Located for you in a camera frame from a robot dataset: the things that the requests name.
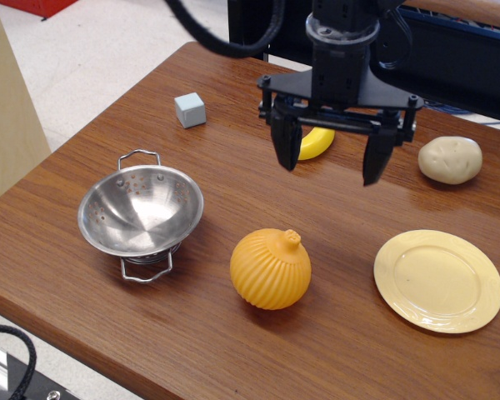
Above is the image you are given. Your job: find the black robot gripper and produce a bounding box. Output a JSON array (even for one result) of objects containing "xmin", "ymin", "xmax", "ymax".
[{"xmin": 257, "ymin": 20, "xmax": 423, "ymax": 186}]

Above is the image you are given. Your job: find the yellow toy banana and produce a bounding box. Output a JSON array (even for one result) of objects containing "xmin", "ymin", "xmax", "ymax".
[{"xmin": 298, "ymin": 127, "xmax": 335, "ymax": 161}]

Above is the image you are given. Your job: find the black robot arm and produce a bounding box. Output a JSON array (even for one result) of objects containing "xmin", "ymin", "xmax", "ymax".
[{"xmin": 257, "ymin": 1, "xmax": 424, "ymax": 185}]

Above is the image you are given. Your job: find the small metal colander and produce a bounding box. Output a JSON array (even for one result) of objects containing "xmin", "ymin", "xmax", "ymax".
[{"xmin": 77, "ymin": 149, "xmax": 204, "ymax": 284}]

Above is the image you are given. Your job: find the beige toy potato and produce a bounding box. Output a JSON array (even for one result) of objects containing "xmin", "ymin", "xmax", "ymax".
[{"xmin": 417, "ymin": 136, "xmax": 483, "ymax": 185}]

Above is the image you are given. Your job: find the orange plastic toy onion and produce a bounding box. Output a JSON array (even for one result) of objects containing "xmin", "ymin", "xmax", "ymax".
[{"xmin": 230, "ymin": 228, "xmax": 312, "ymax": 310}]

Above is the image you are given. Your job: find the grey cube block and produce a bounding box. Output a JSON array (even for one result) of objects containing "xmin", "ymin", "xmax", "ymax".
[{"xmin": 174, "ymin": 92, "xmax": 207, "ymax": 128}]

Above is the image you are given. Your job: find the pale yellow plate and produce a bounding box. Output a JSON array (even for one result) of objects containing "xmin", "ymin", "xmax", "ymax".
[{"xmin": 373, "ymin": 229, "xmax": 500, "ymax": 334}]

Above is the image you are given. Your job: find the red box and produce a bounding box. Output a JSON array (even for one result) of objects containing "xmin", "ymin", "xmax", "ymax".
[{"xmin": 0, "ymin": 0, "xmax": 77, "ymax": 18}]

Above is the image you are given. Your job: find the light wooden panel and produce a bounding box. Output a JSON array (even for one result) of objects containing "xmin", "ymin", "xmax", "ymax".
[{"xmin": 0, "ymin": 19, "xmax": 51, "ymax": 196}]

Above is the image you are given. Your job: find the black base with screw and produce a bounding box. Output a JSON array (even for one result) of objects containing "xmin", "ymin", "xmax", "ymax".
[{"xmin": 0, "ymin": 352, "xmax": 78, "ymax": 400}]

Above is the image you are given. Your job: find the black braided cable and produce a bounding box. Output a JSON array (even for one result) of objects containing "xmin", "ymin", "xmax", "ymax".
[{"xmin": 0, "ymin": 0, "xmax": 287, "ymax": 400}]

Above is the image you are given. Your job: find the black metal frame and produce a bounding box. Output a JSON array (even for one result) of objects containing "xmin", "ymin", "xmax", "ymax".
[{"xmin": 227, "ymin": 1, "xmax": 500, "ymax": 120}]

